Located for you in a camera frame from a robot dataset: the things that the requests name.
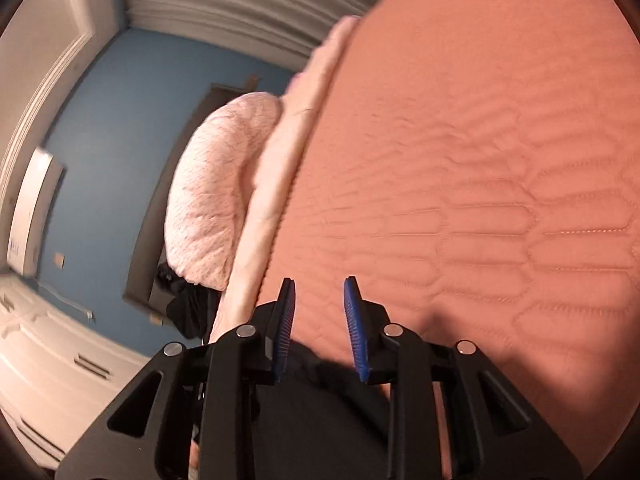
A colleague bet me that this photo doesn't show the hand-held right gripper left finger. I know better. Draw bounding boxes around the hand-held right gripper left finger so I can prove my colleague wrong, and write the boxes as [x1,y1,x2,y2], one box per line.
[55,277,296,480]

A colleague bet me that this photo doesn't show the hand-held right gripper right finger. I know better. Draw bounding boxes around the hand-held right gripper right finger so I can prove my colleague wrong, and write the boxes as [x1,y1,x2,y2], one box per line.
[342,276,584,480]

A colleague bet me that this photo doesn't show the black pants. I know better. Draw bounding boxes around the black pants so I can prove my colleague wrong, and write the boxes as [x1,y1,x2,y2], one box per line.
[245,341,398,480]

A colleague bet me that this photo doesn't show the dark cloth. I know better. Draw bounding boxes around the dark cloth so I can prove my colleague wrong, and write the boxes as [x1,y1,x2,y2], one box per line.
[154,261,222,342]

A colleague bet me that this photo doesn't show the pale pink bed sheet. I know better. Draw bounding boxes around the pale pink bed sheet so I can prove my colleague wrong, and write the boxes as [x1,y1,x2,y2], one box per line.
[207,15,362,347]

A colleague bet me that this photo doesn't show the pink dotted pillow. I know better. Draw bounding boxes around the pink dotted pillow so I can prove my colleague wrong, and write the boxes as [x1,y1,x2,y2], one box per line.
[165,92,284,292]

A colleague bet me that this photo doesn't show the dark brown headboard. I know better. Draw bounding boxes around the dark brown headboard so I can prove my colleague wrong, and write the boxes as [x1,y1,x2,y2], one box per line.
[122,82,263,312]

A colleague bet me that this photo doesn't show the orange quilted bedspread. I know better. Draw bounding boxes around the orange quilted bedspread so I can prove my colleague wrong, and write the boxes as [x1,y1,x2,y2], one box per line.
[250,0,640,480]

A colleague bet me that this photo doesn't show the white wardrobe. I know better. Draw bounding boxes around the white wardrobe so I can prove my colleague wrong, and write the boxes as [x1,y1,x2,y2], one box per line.
[0,275,153,467]

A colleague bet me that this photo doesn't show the white air conditioner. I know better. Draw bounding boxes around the white air conditioner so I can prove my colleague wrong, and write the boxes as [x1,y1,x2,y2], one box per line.
[7,147,66,277]

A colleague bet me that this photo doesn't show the grey pleated curtain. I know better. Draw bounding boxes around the grey pleated curtain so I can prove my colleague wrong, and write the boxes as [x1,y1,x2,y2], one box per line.
[122,0,427,68]

